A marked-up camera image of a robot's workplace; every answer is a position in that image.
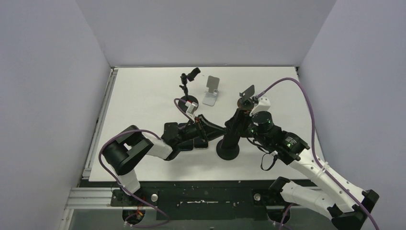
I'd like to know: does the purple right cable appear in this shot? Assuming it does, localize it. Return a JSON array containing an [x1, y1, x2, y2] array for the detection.
[[255, 77, 381, 230]]

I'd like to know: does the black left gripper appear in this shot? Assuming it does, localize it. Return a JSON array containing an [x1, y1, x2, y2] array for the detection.
[[175, 115, 226, 145]]

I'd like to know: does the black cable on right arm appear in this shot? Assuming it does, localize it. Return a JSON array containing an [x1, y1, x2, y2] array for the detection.
[[247, 138, 280, 172]]

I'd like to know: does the black mounting base plate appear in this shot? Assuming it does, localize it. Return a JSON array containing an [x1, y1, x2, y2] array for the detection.
[[122, 179, 318, 221]]

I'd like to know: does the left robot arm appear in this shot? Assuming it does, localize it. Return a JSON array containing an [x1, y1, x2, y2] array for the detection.
[[98, 115, 226, 206]]

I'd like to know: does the aluminium frame rail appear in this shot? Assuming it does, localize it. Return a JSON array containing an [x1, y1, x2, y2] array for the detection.
[[58, 67, 119, 230]]

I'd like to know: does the black smartphone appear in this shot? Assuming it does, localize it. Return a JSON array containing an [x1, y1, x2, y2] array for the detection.
[[179, 140, 194, 151]]

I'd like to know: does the red-edged black phone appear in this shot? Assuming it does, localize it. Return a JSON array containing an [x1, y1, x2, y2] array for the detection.
[[221, 119, 242, 150]]

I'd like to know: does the black pole phone stand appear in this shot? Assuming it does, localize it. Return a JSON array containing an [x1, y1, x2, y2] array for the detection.
[[216, 140, 240, 161], [178, 67, 201, 112]]

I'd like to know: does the brown round base phone stand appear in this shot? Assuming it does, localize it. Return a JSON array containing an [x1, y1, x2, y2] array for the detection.
[[237, 85, 255, 111]]

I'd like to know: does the white folding phone stand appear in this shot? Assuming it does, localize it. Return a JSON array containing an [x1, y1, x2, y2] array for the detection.
[[203, 76, 220, 106]]

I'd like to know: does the clear-case phone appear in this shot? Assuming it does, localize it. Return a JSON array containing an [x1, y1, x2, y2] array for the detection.
[[193, 139, 209, 150]]

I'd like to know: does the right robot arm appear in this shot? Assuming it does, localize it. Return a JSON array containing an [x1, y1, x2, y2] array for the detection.
[[222, 109, 379, 230]]

